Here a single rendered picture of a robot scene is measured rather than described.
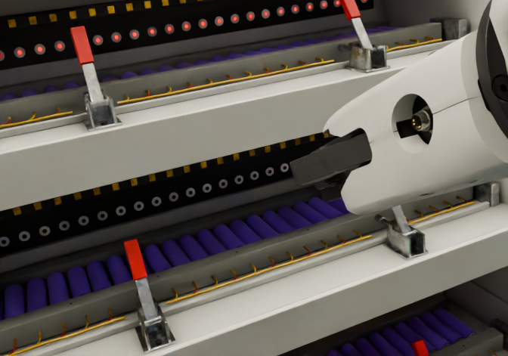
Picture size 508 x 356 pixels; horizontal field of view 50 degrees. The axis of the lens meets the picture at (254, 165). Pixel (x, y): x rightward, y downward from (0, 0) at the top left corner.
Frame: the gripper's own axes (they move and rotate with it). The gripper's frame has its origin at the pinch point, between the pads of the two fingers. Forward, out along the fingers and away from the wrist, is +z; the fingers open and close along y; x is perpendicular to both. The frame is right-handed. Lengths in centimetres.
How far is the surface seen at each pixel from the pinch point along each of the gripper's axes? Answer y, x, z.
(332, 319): 3.9, -12.0, 20.4
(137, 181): -8.8, 6.9, 32.3
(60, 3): -12.1, 28.7, 31.7
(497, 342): 27.2, -23.0, 28.9
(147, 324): -12.6, -7.0, 20.1
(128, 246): -12.4, -0.1, 20.9
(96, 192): -13.4, 6.9, 32.3
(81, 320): -17.8, -5.4, 25.4
